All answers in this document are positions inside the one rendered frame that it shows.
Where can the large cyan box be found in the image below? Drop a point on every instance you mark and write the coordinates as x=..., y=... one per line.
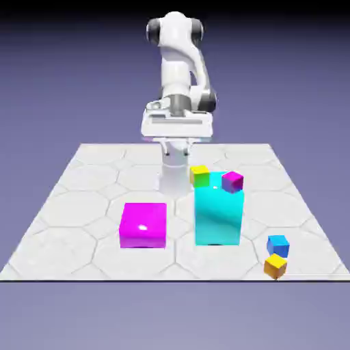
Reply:
x=218, y=216

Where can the large magenta box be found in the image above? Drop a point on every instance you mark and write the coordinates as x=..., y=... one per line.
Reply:
x=143, y=224

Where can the small orange cube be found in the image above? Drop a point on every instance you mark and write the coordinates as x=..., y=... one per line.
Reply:
x=275, y=265

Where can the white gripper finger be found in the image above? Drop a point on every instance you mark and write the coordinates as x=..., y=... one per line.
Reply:
x=186, y=149
x=166, y=149

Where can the small magenta cube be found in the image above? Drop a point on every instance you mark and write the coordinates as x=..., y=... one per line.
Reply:
x=232, y=181

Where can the small yellow cube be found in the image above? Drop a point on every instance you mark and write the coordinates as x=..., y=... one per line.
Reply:
x=200, y=176

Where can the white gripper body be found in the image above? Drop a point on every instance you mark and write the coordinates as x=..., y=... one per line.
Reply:
x=177, y=130

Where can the small blue cube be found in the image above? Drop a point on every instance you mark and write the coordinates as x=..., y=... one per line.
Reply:
x=279, y=244

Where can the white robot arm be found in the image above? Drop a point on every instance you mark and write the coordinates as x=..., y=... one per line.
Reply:
x=175, y=49

